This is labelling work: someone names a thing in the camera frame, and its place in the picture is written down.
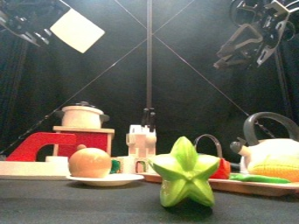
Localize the red white toy mixer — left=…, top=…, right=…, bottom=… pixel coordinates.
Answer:
left=0, top=131, right=78, bottom=179

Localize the red wooden toy stove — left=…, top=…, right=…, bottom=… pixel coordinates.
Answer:
left=50, top=125, right=117, bottom=159

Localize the white toy knife block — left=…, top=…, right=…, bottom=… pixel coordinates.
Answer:
left=125, top=107, right=158, bottom=159

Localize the yellow toy corn cob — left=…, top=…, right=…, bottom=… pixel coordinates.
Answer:
left=247, top=161, right=299, bottom=184

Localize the red toy tomato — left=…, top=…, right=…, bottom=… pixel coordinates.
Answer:
left=209, top=157, right=232, bottom=180

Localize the peach toy onion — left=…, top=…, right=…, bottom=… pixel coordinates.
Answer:
left=68, top=143, right=113, bottom=179

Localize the green toy starfruit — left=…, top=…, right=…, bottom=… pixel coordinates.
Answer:
left=148, top=136, right=221, bottom=209

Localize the green toy pea pod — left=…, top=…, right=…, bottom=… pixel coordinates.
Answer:
left=228, top=172, right=292, bottom=185

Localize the small green toy piece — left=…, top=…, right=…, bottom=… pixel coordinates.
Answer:
left=108, top=158, right=122, bottom=175

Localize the wooden cutting board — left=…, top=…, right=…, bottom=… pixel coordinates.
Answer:
left=138, top=171, right=299, bottom=198

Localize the white round plate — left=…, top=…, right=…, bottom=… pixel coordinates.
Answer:
left=65, top=172, right=145, bottom=188

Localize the thin diagonal cord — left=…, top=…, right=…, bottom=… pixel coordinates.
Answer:
left=110, top=0, right=251, bottom=117
left=0, top=0, right=197, bottom=155

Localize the thin vertical frame pole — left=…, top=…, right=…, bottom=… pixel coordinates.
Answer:
left=144, top=0, right=154, bottom=110

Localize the blue grey handled pot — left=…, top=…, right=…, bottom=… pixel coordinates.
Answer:
left=192, top=133, right=224, bottom=160

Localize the white toy kettle grey handle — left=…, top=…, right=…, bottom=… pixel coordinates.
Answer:
left=228, top=111, right=299, bottom=176

